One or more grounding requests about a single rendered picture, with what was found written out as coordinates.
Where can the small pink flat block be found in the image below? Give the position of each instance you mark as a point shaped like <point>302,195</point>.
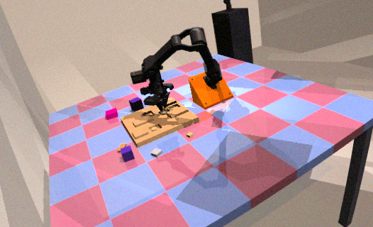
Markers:
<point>111,114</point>

